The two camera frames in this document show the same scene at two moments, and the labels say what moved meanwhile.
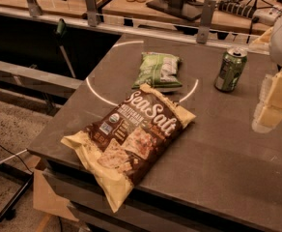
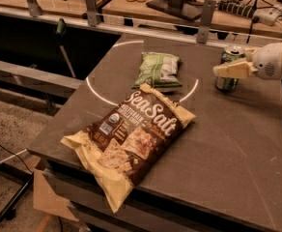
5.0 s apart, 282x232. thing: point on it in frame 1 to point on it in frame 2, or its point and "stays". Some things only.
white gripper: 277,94 to 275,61
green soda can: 231,68 stays
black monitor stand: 179,3 stays
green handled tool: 61,30 stays
